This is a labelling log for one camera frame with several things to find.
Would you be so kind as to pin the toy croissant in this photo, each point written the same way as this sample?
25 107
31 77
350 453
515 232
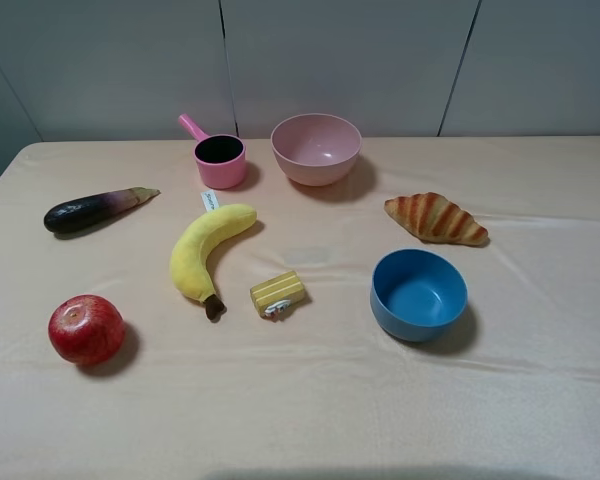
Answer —
432 218

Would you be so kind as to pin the pink plastic bowl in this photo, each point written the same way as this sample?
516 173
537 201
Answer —
316 149

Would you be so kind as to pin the pink saucepan cup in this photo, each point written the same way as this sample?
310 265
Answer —
221 158

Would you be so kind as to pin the yellow plush banana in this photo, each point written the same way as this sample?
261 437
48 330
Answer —
188 261

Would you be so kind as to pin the blue plastic bowl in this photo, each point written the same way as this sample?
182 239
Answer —
416 295

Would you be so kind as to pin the peach tablecloth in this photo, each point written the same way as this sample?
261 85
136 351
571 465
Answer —
321 392

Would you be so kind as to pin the purple toy eggplant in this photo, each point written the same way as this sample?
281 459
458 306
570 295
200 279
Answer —
78 214

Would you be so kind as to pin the red toy apple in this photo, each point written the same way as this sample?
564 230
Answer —
86 330

